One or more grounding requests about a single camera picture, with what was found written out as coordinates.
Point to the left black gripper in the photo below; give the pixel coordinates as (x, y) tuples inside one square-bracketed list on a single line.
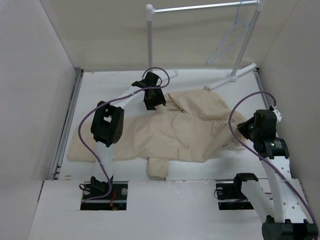
[(159, 100)]

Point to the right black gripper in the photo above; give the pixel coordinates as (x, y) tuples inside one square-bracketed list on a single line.
[(242, 127)]

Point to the beige trousers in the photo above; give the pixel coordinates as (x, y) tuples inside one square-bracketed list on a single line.
[(189, 128)]

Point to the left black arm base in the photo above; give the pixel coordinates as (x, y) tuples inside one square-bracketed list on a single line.
[(115, 201)]

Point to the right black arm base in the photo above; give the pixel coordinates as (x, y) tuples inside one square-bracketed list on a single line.
[(229, 199)]

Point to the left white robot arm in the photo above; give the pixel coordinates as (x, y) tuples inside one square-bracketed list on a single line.
[(108, 123)]

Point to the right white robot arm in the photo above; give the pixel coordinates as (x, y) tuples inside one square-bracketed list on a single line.
[(282, 215)]

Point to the white clothes rack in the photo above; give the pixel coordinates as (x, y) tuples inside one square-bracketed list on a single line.
[(236, 72)]

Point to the light blue wire hanger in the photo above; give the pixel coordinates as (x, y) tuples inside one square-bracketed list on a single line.
[(230, 38)]

